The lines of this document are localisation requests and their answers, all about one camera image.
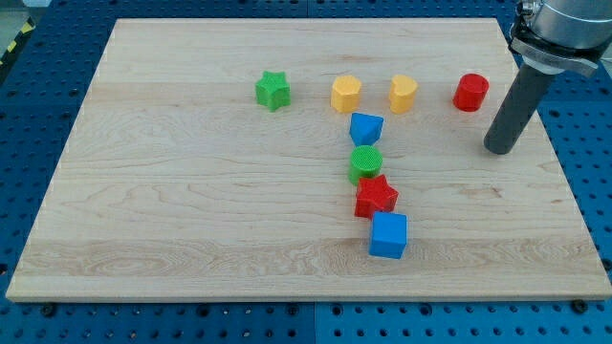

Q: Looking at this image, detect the blue cube block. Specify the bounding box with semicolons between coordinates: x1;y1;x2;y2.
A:
369;211;408;259

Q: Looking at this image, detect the green cylinder block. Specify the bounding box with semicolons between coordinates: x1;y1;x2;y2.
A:
348;145;383;185

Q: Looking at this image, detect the black screw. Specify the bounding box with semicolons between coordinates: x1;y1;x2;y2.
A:
39;303;56;318
571;299;589;314

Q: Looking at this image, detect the blue triangle block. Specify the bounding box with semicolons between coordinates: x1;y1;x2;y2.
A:
349;113;383;146

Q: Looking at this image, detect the red star block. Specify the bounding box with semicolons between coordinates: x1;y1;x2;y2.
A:
354;175;399;220

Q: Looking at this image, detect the wooden board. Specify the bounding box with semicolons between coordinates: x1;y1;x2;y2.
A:
6;18;611;303

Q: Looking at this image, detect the green star block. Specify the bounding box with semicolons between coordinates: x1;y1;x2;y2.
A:
255;71;292;112

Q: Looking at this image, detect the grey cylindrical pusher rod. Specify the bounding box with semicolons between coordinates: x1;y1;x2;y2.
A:
483;62;556;155

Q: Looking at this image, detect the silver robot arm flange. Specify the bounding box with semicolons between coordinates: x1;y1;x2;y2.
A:
510;0;611;77

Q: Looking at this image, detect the red cylinder block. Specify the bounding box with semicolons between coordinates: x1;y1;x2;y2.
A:
452;74;490;112

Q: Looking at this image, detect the yellow hexagon block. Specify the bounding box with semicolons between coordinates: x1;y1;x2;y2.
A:
330;75;361;113

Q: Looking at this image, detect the black screw left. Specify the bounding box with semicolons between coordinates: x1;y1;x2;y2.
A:
39;303;56;318

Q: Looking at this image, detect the black screw right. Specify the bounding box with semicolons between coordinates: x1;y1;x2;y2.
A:
571;299;589;314

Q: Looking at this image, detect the yellow heart block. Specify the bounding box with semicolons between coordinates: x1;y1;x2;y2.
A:
388;75;419;114

